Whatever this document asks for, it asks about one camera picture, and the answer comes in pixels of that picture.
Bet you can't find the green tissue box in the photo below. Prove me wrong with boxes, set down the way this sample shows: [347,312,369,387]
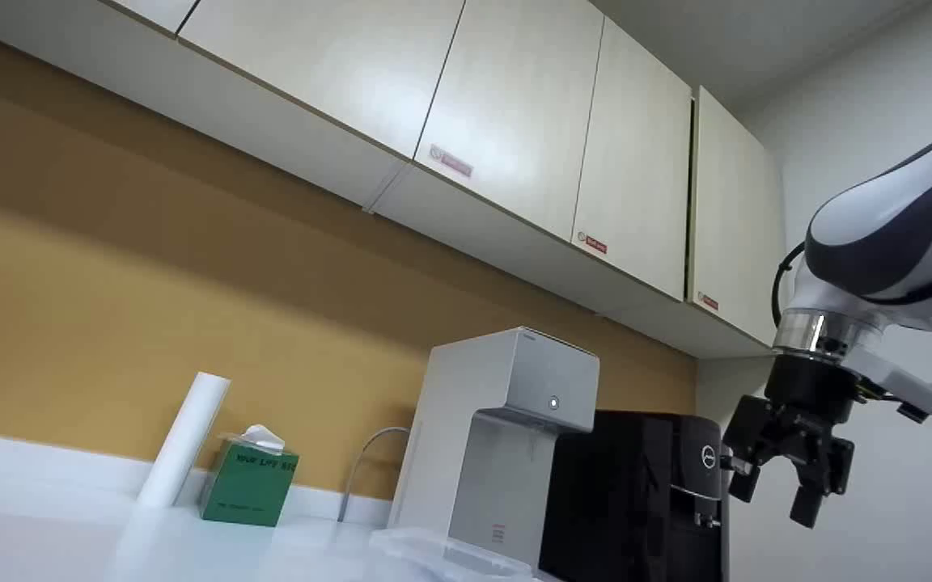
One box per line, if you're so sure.
[202,425,298,526]

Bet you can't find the cream upper wall cabinets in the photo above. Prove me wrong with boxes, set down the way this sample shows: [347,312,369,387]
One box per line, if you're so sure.
[0,0,769,359]

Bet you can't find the black coffee machine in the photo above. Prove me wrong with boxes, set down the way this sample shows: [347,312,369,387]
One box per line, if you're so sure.
[539,412,725,582]

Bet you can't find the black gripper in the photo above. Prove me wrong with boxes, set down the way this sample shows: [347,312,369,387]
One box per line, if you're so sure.
[725,355,859,526]

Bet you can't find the white power cable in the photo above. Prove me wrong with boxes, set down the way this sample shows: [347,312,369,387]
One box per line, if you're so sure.
[332,425,414,526]

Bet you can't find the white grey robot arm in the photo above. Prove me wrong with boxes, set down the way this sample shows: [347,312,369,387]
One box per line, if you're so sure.
[725,142,932,526]

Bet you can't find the white paper roll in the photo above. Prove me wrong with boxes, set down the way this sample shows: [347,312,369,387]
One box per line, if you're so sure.
[139,372,230,507]

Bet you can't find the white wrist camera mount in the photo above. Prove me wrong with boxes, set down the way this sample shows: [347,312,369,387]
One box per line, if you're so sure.
[843,350,932,417]

